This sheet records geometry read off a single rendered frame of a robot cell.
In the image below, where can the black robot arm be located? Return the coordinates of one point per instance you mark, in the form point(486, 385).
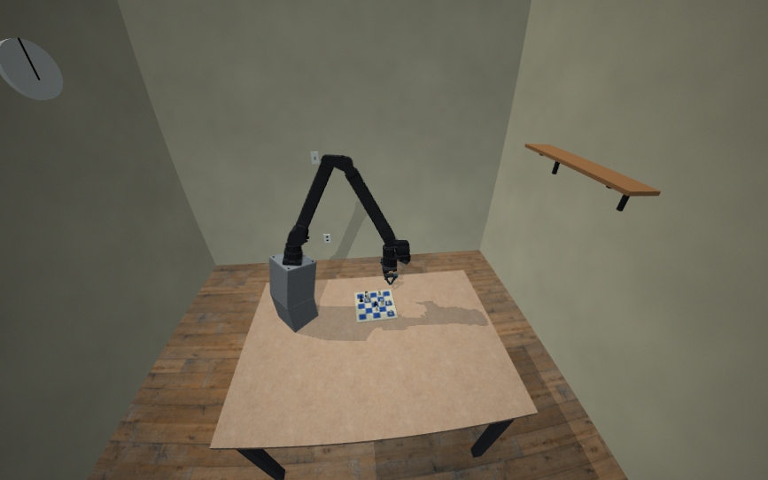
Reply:
point(299, 234)

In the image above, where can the blue and cream chessboard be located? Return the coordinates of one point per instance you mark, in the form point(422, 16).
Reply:
point(365, 311)

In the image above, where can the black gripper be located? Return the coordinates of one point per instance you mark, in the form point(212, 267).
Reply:
point(386, 268)

